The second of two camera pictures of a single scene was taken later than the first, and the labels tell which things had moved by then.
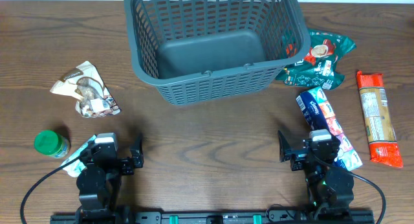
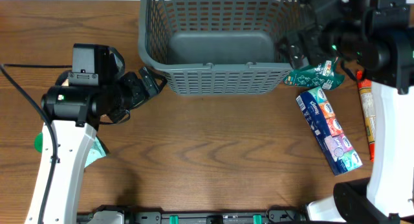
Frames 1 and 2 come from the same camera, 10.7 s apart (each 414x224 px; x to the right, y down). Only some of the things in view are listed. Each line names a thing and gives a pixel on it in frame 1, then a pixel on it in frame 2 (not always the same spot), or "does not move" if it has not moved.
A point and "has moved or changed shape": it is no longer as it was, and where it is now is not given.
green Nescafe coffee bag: [317, 68] does not move
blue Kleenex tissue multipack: [319, 115] does not move
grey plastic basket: [196, 45] has moved or changed shape
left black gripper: [121, 162] → [136, 90]
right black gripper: [299, 155] → [302, 45]
